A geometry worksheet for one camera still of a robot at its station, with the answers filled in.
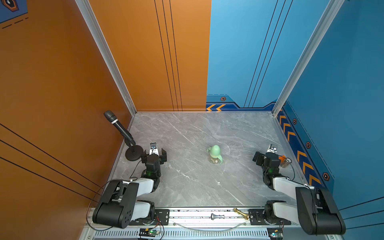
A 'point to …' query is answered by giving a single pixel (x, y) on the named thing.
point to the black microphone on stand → (134, 153)
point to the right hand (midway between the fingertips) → (265, 153)
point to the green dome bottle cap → (215, 151)
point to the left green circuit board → (146, 232)
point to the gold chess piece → (246, 216)
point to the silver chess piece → (213, 216)
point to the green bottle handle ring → (218, 156)
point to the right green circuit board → (275, 233)
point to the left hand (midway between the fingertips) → (154, 148)
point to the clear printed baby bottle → (215, 161)
